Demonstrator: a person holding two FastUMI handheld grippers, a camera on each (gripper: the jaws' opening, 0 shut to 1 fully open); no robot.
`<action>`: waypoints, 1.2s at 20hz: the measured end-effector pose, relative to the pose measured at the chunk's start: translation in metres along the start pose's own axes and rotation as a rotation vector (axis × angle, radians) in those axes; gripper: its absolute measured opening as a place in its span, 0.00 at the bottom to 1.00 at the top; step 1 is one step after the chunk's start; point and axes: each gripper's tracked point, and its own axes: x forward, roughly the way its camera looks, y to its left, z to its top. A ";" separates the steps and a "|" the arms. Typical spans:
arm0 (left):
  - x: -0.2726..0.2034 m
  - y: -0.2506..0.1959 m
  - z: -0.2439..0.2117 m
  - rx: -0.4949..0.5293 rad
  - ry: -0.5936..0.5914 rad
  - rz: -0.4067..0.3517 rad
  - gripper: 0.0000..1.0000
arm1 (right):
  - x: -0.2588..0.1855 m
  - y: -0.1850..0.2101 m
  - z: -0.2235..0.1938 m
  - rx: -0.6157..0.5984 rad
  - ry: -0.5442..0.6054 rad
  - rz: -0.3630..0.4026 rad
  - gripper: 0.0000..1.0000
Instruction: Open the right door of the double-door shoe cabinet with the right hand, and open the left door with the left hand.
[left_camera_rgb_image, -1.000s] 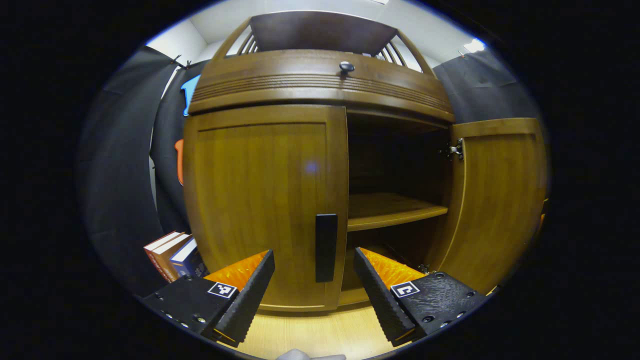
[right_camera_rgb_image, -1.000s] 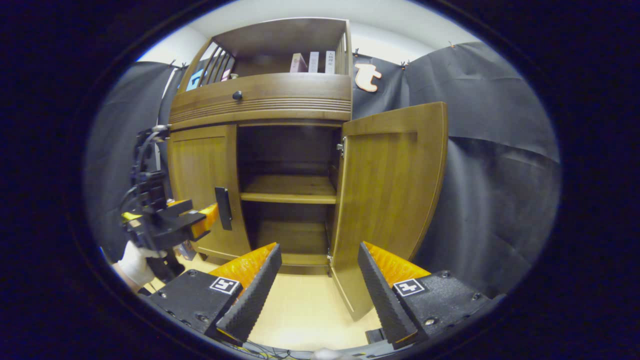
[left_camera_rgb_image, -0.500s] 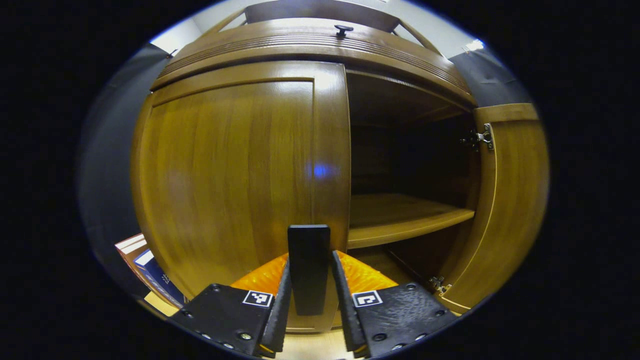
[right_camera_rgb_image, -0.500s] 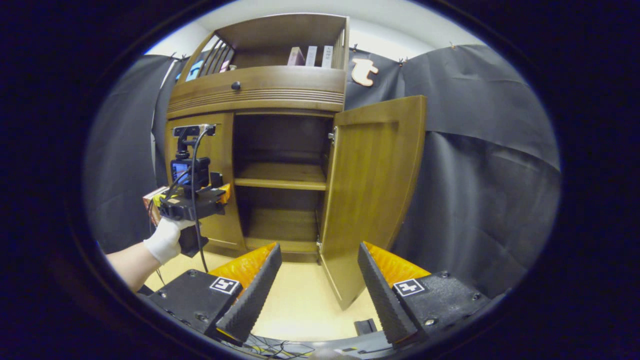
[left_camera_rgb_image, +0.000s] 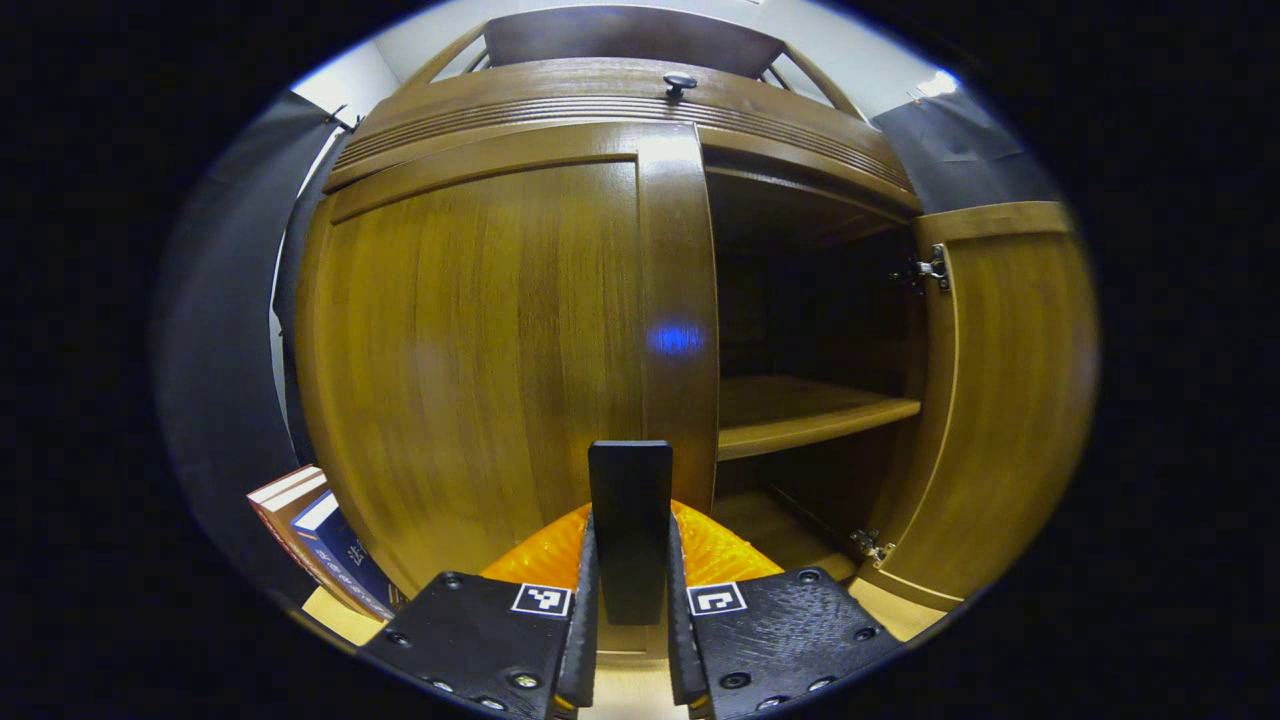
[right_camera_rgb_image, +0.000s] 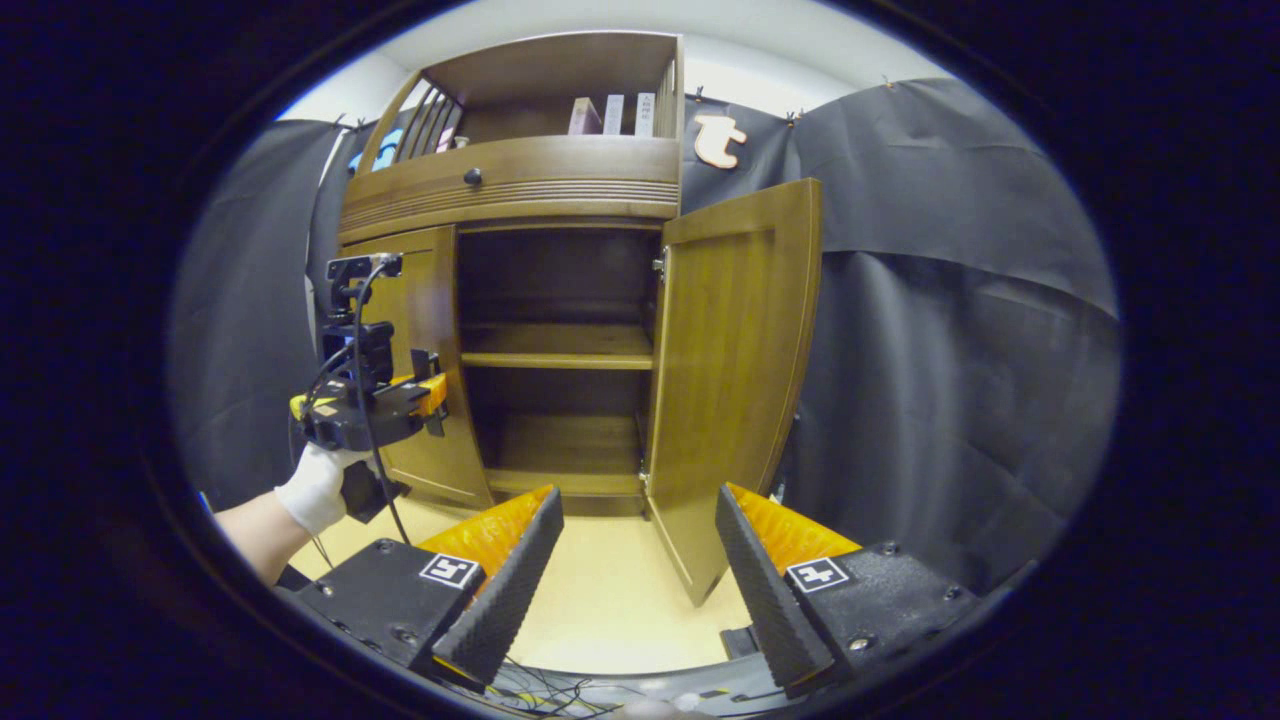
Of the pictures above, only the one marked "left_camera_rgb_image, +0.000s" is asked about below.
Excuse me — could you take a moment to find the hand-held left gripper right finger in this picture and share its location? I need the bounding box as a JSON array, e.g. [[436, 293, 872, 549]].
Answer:
[[665, 500, 906, 720]]

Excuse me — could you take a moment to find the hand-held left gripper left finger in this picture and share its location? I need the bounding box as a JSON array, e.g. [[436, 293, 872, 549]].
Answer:
[[358, 500, 599, 720]]

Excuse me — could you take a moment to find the wooden cabinet door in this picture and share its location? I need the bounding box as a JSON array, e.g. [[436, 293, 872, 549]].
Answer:
[[858, 200, 1101, 613], [295, 122, 721, 661]]

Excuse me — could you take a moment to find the wooden double-door shoe cabinet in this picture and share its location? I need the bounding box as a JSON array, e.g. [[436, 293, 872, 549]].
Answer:
[[320, 5, 961, 641]]

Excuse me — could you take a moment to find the blue cover book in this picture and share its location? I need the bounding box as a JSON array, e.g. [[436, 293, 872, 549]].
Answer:
[[290, 490, 406, 613]]

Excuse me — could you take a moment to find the brown cover book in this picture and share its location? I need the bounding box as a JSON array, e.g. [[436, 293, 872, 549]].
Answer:
[[258, 478, 391, 621]]

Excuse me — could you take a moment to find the wooden inner shelf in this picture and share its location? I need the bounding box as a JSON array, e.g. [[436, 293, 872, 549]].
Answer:
[[717, 375, 922, 462]]

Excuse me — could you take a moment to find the red cover book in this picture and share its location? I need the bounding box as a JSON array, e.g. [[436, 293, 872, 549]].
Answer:
[[248, 465, 381, 621]]

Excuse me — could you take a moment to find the black backdrop cloth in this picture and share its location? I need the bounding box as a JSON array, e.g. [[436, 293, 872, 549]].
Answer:
[[150, 88, 1061, 611]]

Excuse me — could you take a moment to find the wooden drawer with black knob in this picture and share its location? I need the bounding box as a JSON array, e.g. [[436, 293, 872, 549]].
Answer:
[[325, 57, 916, 191]]

